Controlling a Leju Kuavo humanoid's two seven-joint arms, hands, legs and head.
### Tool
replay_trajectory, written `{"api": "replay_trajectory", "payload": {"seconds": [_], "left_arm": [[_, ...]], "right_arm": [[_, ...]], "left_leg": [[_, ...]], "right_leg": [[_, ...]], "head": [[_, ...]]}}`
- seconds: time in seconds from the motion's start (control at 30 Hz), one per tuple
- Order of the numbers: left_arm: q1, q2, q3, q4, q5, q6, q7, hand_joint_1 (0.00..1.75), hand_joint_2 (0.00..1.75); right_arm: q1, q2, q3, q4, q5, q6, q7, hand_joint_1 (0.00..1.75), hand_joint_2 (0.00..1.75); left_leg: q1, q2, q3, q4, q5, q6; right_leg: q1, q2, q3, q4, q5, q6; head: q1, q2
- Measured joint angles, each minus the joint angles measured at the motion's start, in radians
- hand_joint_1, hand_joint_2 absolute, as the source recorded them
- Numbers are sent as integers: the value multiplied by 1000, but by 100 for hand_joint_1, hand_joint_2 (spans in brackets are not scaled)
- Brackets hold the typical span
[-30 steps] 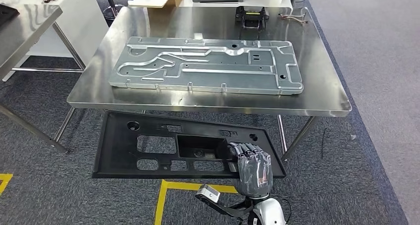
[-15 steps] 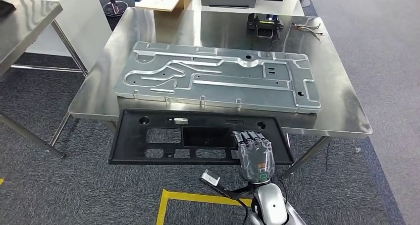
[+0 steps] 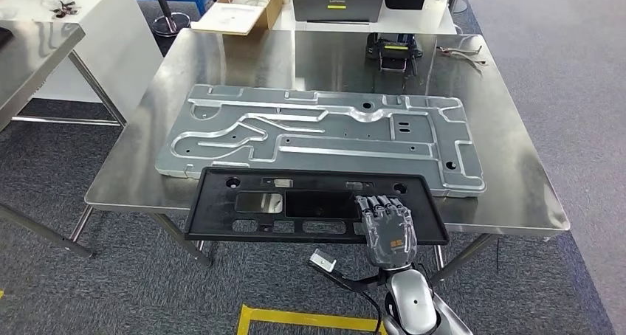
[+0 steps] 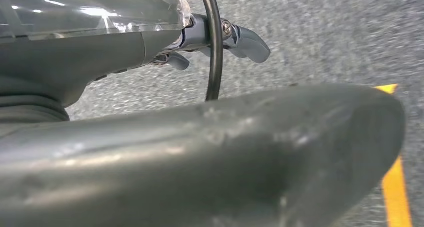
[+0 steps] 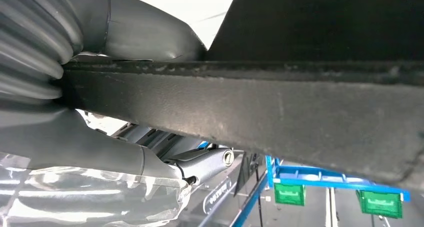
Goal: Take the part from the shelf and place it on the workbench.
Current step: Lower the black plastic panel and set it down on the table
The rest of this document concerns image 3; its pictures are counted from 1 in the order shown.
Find white foam board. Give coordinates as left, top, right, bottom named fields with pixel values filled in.
left=190, top=2, right=267, bottom=36

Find grey aluminium fixture plate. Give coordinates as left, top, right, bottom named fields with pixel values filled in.
left=154, top=83, right=487, bottom=198

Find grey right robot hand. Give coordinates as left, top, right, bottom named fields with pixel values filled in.
left=354, top=194, right=419, bottom=270

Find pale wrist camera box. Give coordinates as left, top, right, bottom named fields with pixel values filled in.
left=309, top=248, right=337, bottom=274

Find white plastic bottle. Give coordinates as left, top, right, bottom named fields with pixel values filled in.
left=419, top=0, right=449, bottom=33

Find black plastic plate bracket part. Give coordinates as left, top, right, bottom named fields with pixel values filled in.
left=184, top=166, right=450, bottom=246

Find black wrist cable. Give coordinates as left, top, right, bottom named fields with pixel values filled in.
left=359, top=289, right=385, bottom=335

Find stainless steel side table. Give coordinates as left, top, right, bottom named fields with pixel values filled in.
left=0, top=19, right=127, bottom=260

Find stainless steel workbench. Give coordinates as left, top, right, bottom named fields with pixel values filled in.
left=83, top=28, right=571, bottom=287

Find black device with yellow label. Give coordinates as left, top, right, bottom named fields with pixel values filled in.
left=365, top=32, right=424, bottom=77

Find small dark clip parts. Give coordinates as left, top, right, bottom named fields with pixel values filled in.
left=49, top=0, right=79, bottom=19

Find yellow floor tape square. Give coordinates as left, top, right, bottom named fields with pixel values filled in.
left=237, top=304, right=388, bottom=335

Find white desk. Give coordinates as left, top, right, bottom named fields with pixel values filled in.
left=0, top=0, right=165, bottom=125

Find black camera bracket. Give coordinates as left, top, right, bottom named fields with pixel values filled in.
left=308, top=261, right=388, bottom=294

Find dark stanchion post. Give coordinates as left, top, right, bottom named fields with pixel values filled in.
left=148, top=0, right=193, bottom=38

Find brown cardboard box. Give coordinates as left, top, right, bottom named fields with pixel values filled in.
left=190, top=0, right=285, bottom=36

